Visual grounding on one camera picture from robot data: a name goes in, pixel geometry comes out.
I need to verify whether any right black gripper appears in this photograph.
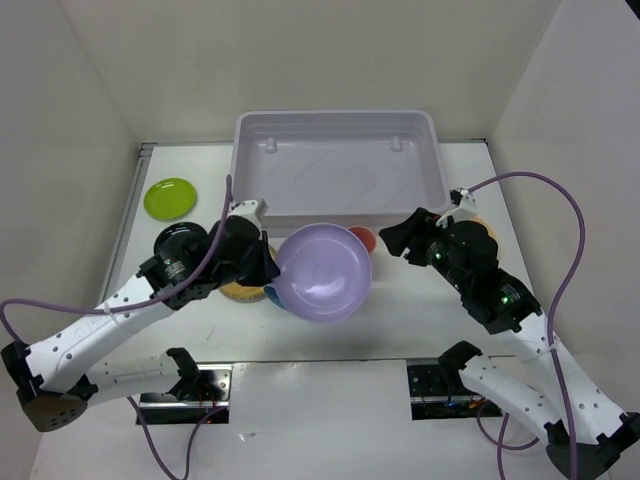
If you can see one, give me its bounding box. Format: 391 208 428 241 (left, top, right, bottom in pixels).
378 205 470 292

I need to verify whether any blue plastic cup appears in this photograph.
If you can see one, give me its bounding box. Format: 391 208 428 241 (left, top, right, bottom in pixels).
264 284 286 310

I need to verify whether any woven bamboo plate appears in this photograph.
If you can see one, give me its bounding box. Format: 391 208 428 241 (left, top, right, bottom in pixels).
217 244 279 304

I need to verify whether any purple plastic plate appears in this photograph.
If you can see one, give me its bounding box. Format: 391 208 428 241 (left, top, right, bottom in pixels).
273 223 372 324

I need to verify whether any cream yellow plastic plate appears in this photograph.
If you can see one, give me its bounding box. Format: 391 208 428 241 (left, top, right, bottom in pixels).
472 217 499 243

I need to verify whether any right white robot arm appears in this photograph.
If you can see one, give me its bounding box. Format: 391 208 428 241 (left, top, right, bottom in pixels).
380 208 639 479

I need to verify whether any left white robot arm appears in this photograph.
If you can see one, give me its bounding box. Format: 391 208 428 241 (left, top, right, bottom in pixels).
1 213 280 432

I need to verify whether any lavender plastic bin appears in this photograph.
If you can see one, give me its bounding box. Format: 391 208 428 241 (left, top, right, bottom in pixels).
231 110 450 231

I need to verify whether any salmon pink plastic cup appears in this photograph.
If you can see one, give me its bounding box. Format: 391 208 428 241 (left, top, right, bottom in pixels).
348 226 377 255

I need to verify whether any black glossy plate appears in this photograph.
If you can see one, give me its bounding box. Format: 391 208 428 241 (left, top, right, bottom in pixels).
153 222 207 259

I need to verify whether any lime green plate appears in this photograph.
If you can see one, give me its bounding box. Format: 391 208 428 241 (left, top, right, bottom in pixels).
143 177 197 221

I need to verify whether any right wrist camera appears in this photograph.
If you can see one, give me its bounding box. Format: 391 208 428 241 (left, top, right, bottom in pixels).
450 188 477 221

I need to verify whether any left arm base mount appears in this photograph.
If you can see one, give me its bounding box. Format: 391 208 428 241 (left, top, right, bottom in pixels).
137 363 233 425

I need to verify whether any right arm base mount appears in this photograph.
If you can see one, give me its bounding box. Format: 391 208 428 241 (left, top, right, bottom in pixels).
406 359 502 421

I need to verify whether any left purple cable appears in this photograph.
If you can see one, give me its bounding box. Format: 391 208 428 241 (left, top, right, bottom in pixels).
0 173 236 479

